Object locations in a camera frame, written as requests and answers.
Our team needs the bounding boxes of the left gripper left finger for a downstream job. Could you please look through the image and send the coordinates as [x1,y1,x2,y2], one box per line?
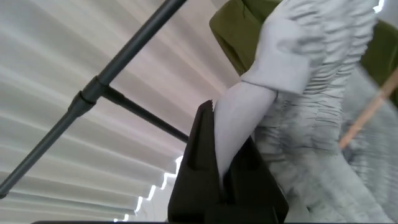
[167,100,225,223]

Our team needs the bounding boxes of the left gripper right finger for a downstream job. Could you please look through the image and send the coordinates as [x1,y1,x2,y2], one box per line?
[223,136,290,223]

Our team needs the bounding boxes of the pale grey shorts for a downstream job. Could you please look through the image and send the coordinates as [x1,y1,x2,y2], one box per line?
[213,0,398,224]

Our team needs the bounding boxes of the green printed shirt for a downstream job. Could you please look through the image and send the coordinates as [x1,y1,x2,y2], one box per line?
[208,0,398,108]

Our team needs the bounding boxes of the black clothes rack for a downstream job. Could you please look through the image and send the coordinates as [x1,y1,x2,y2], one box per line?
[0,0,190,200]

